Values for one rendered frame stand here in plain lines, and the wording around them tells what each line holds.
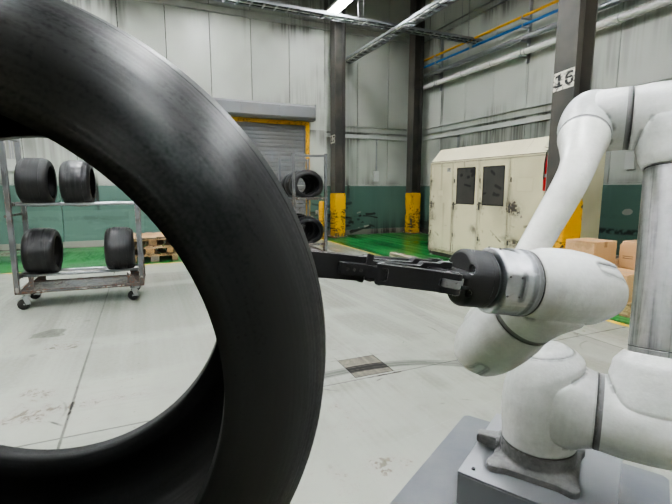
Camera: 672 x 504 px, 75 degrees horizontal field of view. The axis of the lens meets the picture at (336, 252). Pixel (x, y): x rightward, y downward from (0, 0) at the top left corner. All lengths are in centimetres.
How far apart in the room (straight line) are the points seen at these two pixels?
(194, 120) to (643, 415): 91
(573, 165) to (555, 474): 62
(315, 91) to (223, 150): 1220
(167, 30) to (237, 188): 1170
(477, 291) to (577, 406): 50
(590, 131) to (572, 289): 46
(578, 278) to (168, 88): 51
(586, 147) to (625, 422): 52
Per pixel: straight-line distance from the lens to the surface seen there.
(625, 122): 109
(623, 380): 103
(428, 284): 51
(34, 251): 580
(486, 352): 73
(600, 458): 124
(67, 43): 34
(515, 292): 58
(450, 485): 118
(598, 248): 564
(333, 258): 51
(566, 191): 90
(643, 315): 104
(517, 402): 104
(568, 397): 101
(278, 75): 1227
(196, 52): 1194
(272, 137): 1191
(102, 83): 33
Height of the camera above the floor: 134
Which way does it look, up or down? 8 degrees down
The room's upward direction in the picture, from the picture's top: straight up
